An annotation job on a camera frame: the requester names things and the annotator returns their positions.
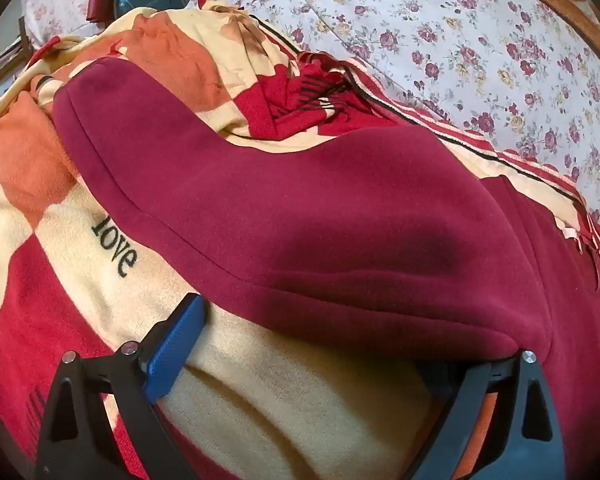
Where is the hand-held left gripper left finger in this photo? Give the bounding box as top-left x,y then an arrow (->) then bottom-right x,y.
34,291 -> 211,480

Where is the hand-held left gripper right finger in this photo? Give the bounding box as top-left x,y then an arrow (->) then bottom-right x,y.
410,350 -> 568,480

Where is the red cream orange printed blanket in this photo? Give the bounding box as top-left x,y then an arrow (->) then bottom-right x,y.
0,0 -> 600,480

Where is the floral bed sheet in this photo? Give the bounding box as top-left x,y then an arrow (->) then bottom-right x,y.
187,0 -> 600,231

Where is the maroon fleece garment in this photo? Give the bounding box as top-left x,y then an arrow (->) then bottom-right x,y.
52,57 -> 600,480

